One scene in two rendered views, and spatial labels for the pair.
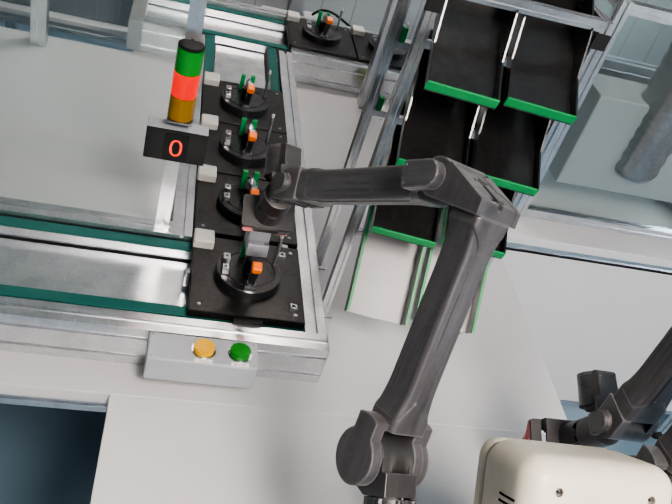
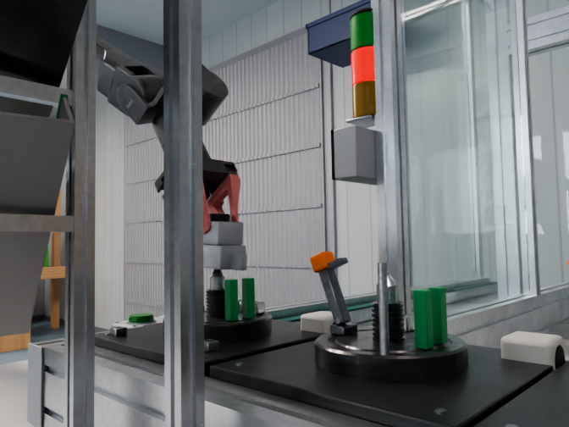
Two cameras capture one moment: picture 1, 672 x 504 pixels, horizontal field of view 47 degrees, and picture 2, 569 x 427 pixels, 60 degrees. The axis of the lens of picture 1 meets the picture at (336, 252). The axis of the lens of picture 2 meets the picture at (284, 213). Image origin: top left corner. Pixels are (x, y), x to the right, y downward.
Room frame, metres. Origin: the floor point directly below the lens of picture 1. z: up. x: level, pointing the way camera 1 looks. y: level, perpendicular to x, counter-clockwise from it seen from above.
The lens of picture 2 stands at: (1.87, -0.07, 1.08)
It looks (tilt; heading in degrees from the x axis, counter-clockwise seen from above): 4 degrees up; 151
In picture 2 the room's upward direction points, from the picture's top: 1 degrees counter-clockwise
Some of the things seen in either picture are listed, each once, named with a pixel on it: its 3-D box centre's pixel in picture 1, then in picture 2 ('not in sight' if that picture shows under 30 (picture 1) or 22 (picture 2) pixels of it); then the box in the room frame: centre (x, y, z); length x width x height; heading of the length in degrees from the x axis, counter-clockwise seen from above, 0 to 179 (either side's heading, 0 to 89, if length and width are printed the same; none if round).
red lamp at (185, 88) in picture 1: (185, 82); (368, 69); (1.31, 0.38, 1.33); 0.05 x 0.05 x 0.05
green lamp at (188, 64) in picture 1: (189, 59); (367, 36); (1.31, 0.38, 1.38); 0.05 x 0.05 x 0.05
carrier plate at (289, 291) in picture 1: (246, 280); (218, 339); (1.26, 0.16, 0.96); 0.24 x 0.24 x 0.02; 18
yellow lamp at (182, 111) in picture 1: (181, 105); (369, 102); (1.31, 0.38, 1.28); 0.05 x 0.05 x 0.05
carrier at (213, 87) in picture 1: (247, 91); not in sight; (1.97, 0.39, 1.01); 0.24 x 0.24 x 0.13; 18
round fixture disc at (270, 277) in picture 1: (248, 273); (218, 324); (1.26, 0.16, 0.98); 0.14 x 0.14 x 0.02
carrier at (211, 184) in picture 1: (249, 191); (388, 315); (1.50, 0.24, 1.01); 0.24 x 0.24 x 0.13; 18
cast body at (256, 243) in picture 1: (258, 231); (223, 241); (1.27, 0.17, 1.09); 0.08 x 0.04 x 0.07; 19
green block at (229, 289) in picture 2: not in sight; (231, 300); (1.30, 0.16, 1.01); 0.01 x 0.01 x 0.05; 18
